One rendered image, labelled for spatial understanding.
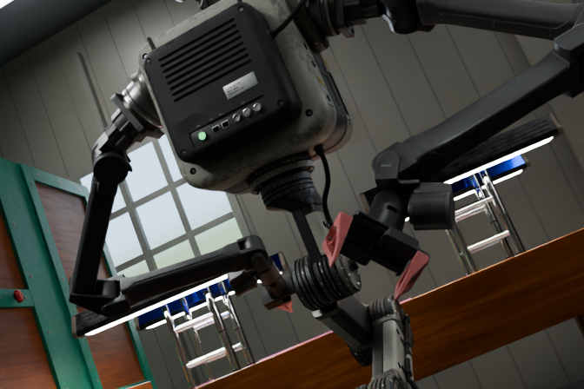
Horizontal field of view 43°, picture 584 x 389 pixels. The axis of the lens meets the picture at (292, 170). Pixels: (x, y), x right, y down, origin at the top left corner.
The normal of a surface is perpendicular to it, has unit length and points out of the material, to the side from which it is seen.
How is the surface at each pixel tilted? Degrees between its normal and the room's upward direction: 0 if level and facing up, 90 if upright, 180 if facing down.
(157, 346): 90
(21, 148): 90
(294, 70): 90
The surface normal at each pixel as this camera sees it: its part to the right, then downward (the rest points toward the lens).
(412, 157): -0.29, -0.63
